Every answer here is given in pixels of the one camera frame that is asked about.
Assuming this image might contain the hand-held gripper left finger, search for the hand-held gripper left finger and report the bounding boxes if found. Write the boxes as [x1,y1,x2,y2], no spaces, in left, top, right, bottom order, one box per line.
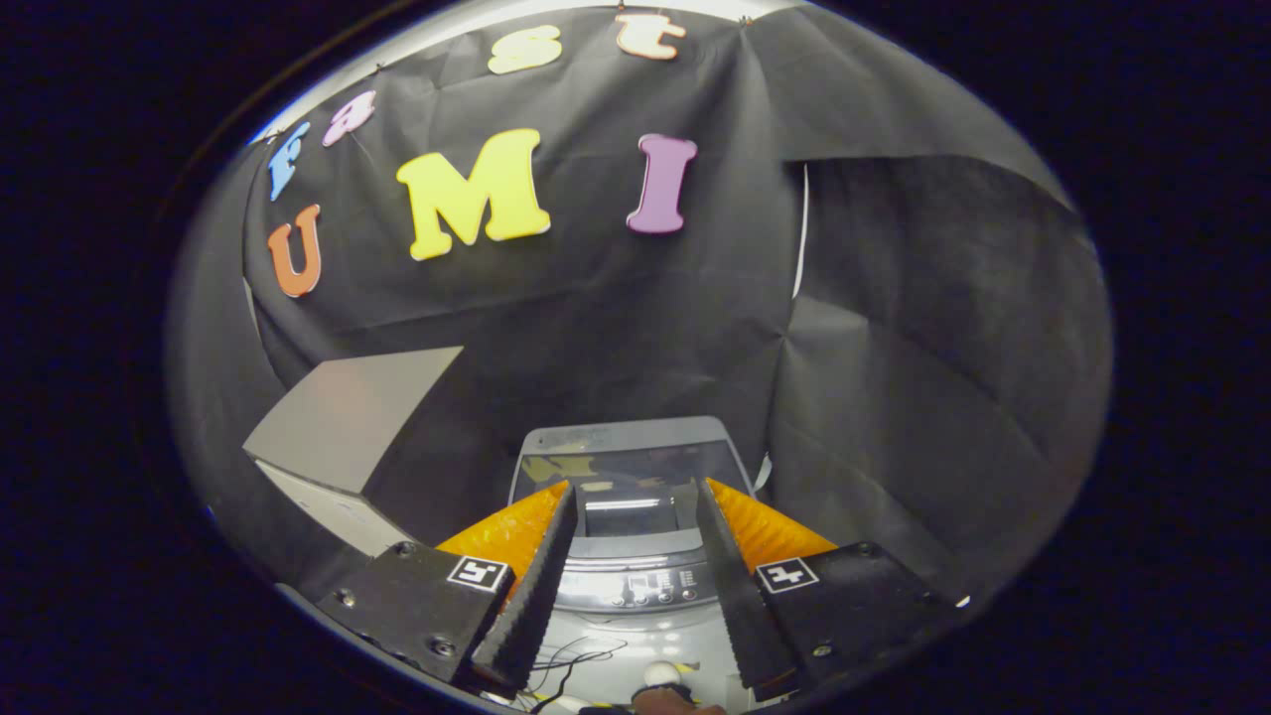
[318,481,579,691]

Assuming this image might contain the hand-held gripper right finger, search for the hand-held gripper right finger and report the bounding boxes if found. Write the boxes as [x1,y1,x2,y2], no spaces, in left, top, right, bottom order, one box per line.
[695,477,959,701]

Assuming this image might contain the grey washing machine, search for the grey washing machine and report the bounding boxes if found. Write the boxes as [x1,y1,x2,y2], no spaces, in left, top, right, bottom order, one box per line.
[508,416,756,615]

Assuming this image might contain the dark washing machine lid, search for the dark washing machine lid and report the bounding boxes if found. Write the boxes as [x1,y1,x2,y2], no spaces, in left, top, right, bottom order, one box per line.
[511,442,753,559]

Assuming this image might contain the black cables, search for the black cables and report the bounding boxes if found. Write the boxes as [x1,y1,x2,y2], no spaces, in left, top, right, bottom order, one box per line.
[526,636,632,712]

